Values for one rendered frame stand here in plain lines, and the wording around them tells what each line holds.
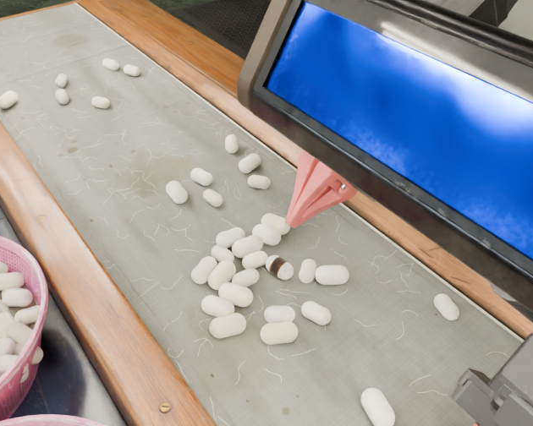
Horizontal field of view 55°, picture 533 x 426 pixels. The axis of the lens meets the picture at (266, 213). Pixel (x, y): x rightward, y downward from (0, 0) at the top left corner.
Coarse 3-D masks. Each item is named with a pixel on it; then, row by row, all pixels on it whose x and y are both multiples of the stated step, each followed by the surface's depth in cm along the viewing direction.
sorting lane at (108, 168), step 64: (0, 64) 97; (64, 64) 97; (64, 128) 81; (128, 128) 81; (192, 128) 81; (64, 192) 70; (128, 192) 70; (192, 192) 70; (256, 192) 70; (128, 256) 61; (192, 256) 61; (320, 256) 61; (384, 256) 61; (192, 320) 54; (256, 320) 54; (384, 320) 54; (448, 320) 54; (192, 384) 49; (256, 384) 49; (320, 384) 49; (384, 384) 49; (448, 384) 49
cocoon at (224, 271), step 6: (222, 264) 57; (228, 264) 57; (216, 270) 57; (222, 270) 56; (228, 270) 57; (234, 270) 58; (210, 276) 56; (216, 276) 56; (222, 276) 56; (228, 276) 57; (210, 282) 56; (216, 282) 56; (222, 282) 56; (216, 288) 56
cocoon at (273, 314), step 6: (270, 306) 54; (276, 306) 54; (282, 306) 53; (288, 306) 54; (270, 312) 53; (276, 312) 53; (282, 312) 53; (288, 312) 53; (270, 318) 53; (276, 318) 53; (282, 318) 53; (288, 318) 53
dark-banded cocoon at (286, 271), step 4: (272, 256) 58; (276, 256) 58; (268, 260) 58; (272, 260) 58; (268, 264) 58; (284, 264) 57; (288, 264) 58; (268, 268) 58; (280, 268) 57; (284, 268) 57; (288, 268) 57; (292, 268) 58; (280, 272) 57; (284, 272) 57; (288, 272) 57; (292, 272) 57; (280, 276) 57; (284, 276) 57; (288, 276) 57
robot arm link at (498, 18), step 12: (432, 0) 51; (444, 0) 50; (456, 0) 50; (468, 0) 49; (480, 0) 48; (492, 0) 49; (504, 0) 50; (516, 0) 52; (456, 12) 49; (468, 12) 48; (480, 12) 49; (492, 12) 50; (504, 12) 51; (492, 24) 51
